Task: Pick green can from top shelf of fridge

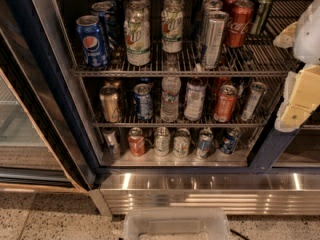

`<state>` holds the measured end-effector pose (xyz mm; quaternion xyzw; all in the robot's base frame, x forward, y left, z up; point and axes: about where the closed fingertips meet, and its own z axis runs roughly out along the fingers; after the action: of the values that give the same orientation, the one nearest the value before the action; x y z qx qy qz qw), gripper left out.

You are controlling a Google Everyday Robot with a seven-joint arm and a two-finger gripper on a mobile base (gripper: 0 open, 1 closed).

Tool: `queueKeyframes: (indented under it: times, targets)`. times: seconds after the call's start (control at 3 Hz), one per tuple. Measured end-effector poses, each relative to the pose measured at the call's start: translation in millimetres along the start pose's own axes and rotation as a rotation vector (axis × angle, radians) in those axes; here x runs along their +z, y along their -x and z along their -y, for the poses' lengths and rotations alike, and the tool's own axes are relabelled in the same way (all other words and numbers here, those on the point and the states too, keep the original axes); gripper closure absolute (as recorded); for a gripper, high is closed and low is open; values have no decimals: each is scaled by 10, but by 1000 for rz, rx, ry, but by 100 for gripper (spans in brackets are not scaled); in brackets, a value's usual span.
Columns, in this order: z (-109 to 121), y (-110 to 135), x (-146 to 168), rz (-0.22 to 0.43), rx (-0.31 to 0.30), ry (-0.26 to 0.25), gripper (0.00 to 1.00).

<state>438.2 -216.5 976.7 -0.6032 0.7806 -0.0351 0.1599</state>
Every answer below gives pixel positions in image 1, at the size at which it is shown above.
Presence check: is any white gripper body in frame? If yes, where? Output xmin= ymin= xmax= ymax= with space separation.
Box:
xmin=293 ymin=0 xmax=320 ymax=64

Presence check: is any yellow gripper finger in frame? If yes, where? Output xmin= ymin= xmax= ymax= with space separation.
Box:
xmin=274 ymin=64 xmax=320 ymax=132
xmin=273 ymin=22 xmax=297 ymax=48

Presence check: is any front green can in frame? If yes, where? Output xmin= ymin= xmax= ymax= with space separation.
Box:
xmin=250 ymin=0 xmax=272 ymax=35

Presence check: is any silver slim can middle shelf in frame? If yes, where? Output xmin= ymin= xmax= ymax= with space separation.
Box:
xmin=241 ymin=81 xmax=268 ymax=121

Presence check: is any front red Coca-Cola can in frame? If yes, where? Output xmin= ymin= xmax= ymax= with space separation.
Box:
xmin=225 ymin=0 xmax=254 ymax=48

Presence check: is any front silver slim can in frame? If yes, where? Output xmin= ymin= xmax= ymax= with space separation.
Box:
xmin=200 ymin=11 xmax=229 ymax=70

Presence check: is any blue Pepsi can bottom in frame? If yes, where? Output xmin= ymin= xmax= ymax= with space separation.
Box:
xmin=219 ymin=127 xmax=241 ymax=154

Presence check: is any red can middle shelf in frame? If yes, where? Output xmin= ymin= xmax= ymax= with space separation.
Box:
xmin=213 ymin=85 xmax=237 ymax=123

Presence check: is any red can shelf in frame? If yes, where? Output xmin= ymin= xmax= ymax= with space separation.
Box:
xmin=128 ymin=127 xmax=145 ymax=157
xmin=213 ymin=85 xmax=237 ymax=123

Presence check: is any silver blue can bottom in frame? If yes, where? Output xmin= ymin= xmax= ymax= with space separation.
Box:
xmin=195 ymin=128 xmax=213 ymax=159

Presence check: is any front right 7UP can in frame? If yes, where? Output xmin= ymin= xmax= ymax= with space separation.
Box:
xmin=161 ymin=5 xmax=184 ymax=53

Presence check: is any stainless steel fridge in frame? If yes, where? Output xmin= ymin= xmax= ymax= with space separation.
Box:
xmin=56 ymin=0 xmax=320 ymax=215

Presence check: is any white 7UP can bottom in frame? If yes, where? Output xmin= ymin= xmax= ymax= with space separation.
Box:
xmin=173 ymin=128 xmax=191 ymax=158

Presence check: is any white can bottom shelf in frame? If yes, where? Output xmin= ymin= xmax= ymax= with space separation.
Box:
xmin=154 ymin=127 xmax=170 ymax=156

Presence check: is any front left 7UP can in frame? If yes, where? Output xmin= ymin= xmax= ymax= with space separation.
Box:
xmin=124 ymin=3 xmax=150 ymax=66

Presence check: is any blue can middle shelf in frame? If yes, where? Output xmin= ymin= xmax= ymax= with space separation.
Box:
xmin=134 ymin=83 xmax=153 ymax=121

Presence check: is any red can bottom shelf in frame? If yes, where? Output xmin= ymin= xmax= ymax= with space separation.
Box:
xmin=128 ymin=127 xmax=145 ymax=157

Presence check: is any gold can middle shelf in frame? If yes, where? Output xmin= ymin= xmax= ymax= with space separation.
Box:
xmin=99 ymin=86 xmax=121 ymax=123

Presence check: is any front blue Pepsi can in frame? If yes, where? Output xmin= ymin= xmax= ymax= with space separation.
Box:
xmin=76 ymin=15 xmax=109 ymax=68

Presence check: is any silver can bottom left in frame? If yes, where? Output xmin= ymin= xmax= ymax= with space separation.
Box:
xmin=102 ymin=127 xmax=121 ymax=158

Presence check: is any open glass fridge door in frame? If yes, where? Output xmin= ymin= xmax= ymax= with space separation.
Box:
xmin=0 ymin=0 xmax=98 ymax=192

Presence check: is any labelled dark bottle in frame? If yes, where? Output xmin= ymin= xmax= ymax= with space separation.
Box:
xmin=184 ymin=77 xmax=207 ymax=121

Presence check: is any clear water bottle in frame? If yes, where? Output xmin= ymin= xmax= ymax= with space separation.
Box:
xmin=160 ymin=53 xmax=182 ymax=124

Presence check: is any clear plastic bin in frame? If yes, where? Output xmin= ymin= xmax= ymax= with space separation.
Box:
xmin=123 ymin=207 xmax=230 ymax=240

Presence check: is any top wire shelf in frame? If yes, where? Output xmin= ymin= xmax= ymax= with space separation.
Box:
xmin=75 ymin=0 xmax=312 ymax=77

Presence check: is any wire shelf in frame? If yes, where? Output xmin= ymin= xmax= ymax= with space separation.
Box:
xmin=93 ymin=114 xmax=267 ymax=128
xmin=75 ymin=0 xmax=312 ymax=77

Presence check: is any middle wire shelf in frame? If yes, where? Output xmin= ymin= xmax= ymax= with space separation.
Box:
xmin=93 ymin=114 xmax=267 ymax=128

